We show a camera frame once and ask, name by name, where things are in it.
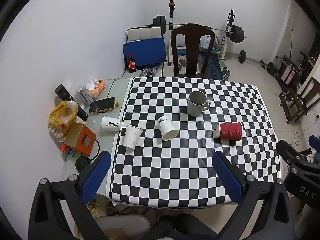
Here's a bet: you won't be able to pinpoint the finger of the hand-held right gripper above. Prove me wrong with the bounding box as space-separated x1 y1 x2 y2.
276 139 312 172
308 135 320 164

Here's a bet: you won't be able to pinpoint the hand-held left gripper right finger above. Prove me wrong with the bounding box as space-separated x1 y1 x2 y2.
212 151 295 240

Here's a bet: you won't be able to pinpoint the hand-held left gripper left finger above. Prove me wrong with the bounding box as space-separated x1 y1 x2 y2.
28 151 112 240

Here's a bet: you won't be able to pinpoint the red ribbed paper cup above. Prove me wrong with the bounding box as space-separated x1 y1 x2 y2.
216 122 243 141

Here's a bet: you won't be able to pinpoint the white paper cup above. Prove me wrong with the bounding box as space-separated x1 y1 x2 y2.
101 116 123 132
157 116 180 141
122 125 143 148

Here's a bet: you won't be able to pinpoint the black round disc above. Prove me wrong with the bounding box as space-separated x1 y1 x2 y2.
75 156 92 172

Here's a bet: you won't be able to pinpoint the black white checkered tablecloth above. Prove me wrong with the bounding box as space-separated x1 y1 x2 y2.
107 77 282 209

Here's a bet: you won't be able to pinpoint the small red box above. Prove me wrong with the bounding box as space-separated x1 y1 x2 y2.
61 144 76 157

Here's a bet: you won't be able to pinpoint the orange cardboard box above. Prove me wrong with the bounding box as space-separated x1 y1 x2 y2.
61 122 97 156

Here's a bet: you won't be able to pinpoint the brown wooden chair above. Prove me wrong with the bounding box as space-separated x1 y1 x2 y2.
279 77 320 124

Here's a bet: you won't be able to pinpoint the grey stool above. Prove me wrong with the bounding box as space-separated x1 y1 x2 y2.
94 214 153 240

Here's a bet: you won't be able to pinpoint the small black cylinder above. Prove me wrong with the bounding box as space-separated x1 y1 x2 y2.
77 104 89 121

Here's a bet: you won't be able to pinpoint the yellow plastic bag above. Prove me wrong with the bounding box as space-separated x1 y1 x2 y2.
48 100 79 142

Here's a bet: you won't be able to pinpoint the black smartphone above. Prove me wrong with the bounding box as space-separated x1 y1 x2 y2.
89 97 116 113

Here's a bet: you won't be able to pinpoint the black exercise machine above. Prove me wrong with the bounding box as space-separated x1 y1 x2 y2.
275 51 317 92

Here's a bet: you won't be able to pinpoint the grey ceramic mug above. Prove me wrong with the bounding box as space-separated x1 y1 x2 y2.
186 91 211 117

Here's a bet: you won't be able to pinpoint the grey white box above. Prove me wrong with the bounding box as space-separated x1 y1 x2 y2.
74 86 93 105

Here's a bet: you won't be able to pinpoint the small black barbell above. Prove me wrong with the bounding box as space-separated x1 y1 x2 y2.
238 50 276 75

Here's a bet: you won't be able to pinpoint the orange snack packet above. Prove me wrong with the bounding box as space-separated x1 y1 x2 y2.
86 77 106 99

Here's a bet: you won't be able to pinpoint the black cylinder bottle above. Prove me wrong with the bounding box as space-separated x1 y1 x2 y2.
55 84 77 103

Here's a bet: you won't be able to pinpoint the blue exercise mat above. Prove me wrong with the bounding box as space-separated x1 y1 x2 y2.
199 51 223 80

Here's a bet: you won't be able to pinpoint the dark sauce bottle red label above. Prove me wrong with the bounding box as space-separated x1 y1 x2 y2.
127 54 137 74

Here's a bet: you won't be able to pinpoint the chrome weight plates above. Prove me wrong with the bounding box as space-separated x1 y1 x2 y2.
141 66 158 77

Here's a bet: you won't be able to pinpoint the dark wooden chair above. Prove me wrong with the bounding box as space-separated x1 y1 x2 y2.
170 23 216 79

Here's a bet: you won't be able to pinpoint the blue board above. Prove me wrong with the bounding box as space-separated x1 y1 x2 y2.
123 37 167 71

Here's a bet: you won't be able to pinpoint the white plastic bag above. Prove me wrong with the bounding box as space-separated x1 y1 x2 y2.
199 35 215 50

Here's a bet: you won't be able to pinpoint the white weight bench rack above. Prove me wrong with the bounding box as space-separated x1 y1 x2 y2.
167 0 236 67

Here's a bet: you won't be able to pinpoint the black cable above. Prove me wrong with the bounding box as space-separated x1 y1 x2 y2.
88 138 101 161

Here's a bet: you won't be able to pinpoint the yellow cord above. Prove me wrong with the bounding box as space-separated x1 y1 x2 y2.
86 199 101 216

